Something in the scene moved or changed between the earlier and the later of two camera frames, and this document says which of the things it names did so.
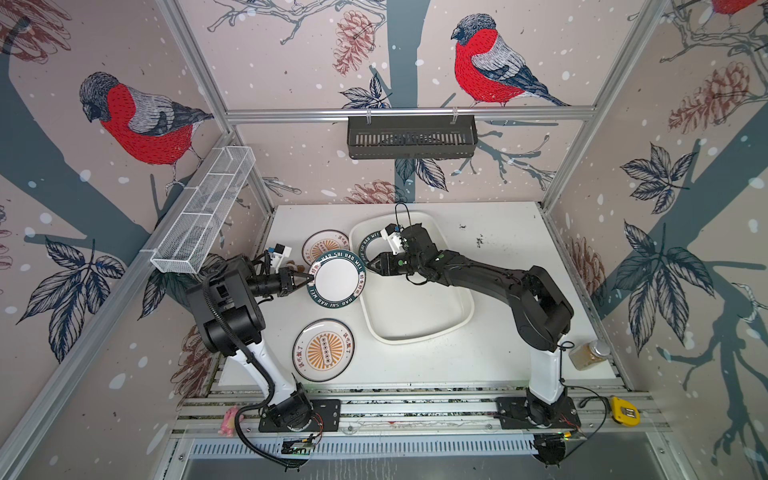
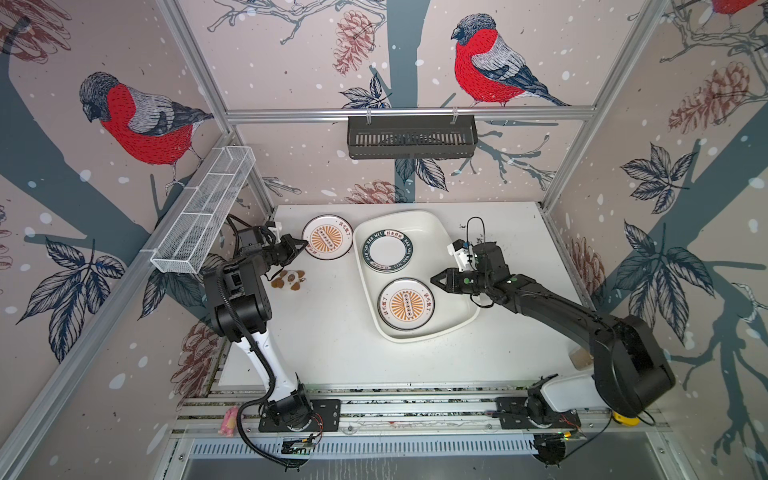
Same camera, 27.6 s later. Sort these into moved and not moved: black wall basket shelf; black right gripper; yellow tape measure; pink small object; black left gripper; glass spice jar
Moved: black left gripper; black right gripper
Not moved: yellow tape measure; black wall basket shelf; pink small object; glass spice jar
